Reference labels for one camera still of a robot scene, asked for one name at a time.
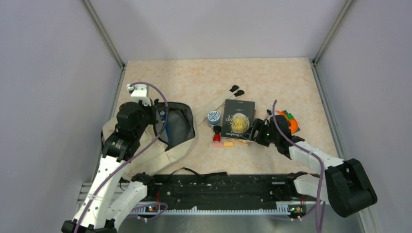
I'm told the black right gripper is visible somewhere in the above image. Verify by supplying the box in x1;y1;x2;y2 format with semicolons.
242;118;279;147

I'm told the black hardcover book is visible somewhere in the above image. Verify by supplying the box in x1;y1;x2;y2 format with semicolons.
221;99;256;140

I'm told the orange activity book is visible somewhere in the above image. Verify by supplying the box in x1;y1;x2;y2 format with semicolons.
236;111;258;145

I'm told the cream canvas backpack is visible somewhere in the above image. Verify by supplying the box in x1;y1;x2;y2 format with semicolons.
102;85;244;181

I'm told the blue illustrated book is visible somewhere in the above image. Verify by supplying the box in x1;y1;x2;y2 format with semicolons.
158;110;169;143

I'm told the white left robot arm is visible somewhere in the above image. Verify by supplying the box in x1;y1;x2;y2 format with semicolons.
61;101;158;233

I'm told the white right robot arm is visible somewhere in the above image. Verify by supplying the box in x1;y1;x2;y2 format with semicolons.
244;115;378;217

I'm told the orange curved toy track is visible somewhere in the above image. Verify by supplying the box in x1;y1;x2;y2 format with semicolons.
276;110;299;134

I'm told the green toy brick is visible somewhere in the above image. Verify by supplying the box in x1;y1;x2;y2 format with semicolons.
286;113;294;120

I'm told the orange pink highlighter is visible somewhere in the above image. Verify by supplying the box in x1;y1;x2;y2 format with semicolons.
211;142;234;148

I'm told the red black glue bottle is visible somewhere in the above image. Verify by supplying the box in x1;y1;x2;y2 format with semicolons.
213;125;222;143

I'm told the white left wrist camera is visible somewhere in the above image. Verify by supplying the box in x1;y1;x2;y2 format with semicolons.
126;84;152;107

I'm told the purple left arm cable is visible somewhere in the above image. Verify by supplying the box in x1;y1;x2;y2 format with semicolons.
73;82;170;233

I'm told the aluminium frame rail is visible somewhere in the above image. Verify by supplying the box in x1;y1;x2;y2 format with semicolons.
81;0;125;119

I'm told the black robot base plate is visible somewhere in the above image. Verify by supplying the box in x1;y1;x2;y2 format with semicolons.
116;172;318;211

